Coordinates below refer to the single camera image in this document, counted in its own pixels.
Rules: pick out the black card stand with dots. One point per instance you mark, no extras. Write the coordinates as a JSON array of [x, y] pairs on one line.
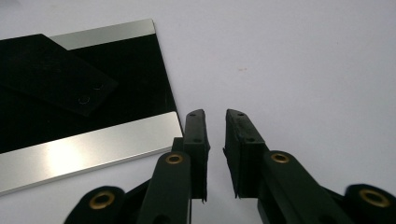
[[93, 149]]

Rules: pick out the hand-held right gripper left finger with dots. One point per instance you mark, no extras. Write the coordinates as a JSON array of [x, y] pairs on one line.
[[196, 155]]

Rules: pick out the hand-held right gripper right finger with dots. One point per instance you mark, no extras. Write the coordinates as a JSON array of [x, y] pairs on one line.
[[246, 161]]

